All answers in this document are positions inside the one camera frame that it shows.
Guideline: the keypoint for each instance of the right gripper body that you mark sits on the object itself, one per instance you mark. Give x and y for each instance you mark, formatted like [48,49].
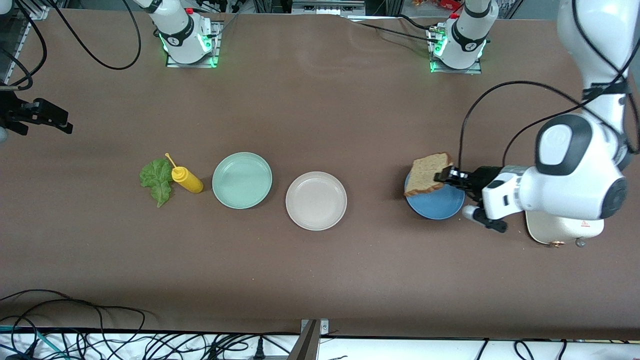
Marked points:
[14,111]

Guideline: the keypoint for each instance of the brown bread slice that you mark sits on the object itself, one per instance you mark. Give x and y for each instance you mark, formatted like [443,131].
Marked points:
[425,175]

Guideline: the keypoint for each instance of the green lettuce leaf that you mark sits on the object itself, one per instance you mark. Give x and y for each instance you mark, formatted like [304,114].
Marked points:
[157,180]

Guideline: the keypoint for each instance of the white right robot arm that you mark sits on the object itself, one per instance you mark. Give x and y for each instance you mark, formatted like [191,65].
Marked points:
[180,30]

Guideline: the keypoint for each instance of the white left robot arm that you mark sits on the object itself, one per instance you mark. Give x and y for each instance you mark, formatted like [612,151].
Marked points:
[575,190]

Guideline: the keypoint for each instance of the blue plate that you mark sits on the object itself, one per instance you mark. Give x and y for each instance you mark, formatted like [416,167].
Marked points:
[440,205]

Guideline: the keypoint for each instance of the beige plate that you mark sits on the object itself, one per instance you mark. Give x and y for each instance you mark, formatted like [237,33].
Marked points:
[316,201]

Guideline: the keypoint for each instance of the mint green plate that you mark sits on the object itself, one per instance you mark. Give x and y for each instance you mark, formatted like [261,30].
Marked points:
[242,180]

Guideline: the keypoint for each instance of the white two-slot toaster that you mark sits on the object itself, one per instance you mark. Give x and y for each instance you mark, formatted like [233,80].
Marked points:
[550,227]

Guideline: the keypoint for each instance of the yellow mustard squeeze bottle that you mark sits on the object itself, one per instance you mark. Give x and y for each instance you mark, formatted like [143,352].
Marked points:
[187,180]

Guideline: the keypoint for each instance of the red snack packet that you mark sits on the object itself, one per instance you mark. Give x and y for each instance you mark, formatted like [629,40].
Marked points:
[445,4]

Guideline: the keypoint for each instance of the black power plug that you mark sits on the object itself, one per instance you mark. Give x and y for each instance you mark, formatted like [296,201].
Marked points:
[259,350]

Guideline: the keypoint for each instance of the aluminium frame rail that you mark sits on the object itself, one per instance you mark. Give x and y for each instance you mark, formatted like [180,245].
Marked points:
[20,50]

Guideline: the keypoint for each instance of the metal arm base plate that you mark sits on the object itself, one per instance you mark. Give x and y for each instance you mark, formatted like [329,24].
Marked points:
[216,47]
[475,70]

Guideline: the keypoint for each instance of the aluminium profile post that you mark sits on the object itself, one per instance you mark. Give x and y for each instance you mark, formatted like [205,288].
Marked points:
[307,345]

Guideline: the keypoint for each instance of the aluminium cross rail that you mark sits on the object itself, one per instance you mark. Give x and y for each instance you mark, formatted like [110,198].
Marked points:
[325,7]

